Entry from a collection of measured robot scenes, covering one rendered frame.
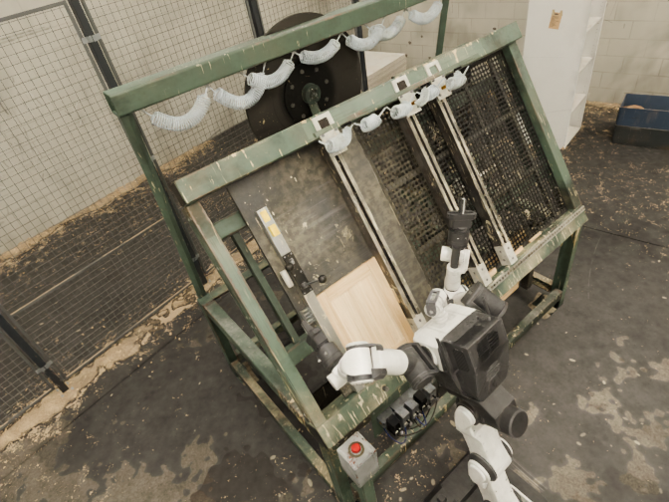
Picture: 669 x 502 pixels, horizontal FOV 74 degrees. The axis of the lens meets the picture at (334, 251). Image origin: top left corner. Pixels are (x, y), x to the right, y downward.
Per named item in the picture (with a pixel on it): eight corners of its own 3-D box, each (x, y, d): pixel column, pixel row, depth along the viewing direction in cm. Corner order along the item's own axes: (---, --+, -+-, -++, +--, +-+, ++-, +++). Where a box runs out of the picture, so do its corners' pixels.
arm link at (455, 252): (469, 235, 194) (466, 259, 199) (444, 232, 197) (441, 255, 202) (468, 246, 184) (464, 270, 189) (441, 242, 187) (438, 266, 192)
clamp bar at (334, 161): (412, 340, 226) (444, 347, 205) (302, 125, 204) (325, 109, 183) (425, 329, 230) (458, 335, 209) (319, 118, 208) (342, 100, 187)
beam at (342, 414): (318, 443, 206) (329, 451, 196) (306, 422, 204) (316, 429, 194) (572, 221, 299) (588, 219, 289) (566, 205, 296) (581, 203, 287)
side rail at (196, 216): (307, 421, 204) (317, 429, 194) (180, 210, 184) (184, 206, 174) (317, 413, 206) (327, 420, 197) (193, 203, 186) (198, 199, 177)
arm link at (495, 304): (492, 302, 193) (508, 300, 180) (481, 319, 192) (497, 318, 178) (471, 285, 193) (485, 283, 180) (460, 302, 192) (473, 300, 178)
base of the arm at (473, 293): (498, 305, 191) (513, 302, 180) (483, 329, 188) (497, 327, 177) (470, 283, 191) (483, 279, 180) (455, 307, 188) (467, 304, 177)
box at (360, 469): (359, 489, 187) (354, 470, 176) (341, 468, 195) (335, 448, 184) (380, 469, 192) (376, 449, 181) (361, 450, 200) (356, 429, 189)
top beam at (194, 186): (182, 208, 178) (186, 204, 169) (169, 186, 176) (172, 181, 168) (510, 44, 271) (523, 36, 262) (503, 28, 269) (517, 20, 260)
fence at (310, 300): (353, 390, 209) (357, 392, 206) (253, 212, 192) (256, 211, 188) (361, 384, 211) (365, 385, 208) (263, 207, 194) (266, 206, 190)
